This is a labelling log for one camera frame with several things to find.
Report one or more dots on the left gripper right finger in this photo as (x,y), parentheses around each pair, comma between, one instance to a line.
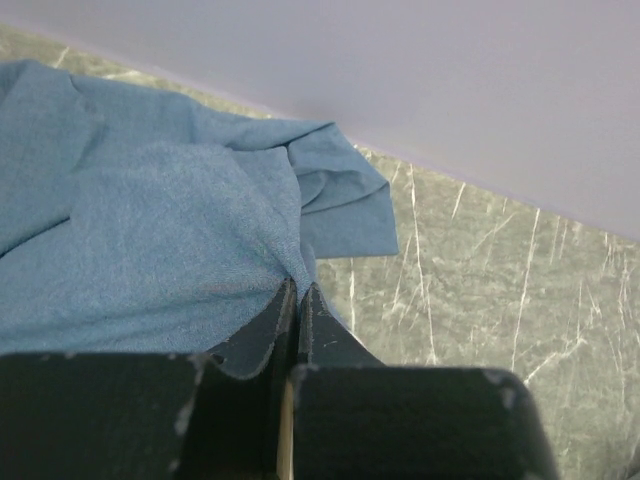
(357,418)

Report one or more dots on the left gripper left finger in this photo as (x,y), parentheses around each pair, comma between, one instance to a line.
(221,414)

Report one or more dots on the blue fabric pillowcase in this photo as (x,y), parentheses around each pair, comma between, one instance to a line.
(135,219)

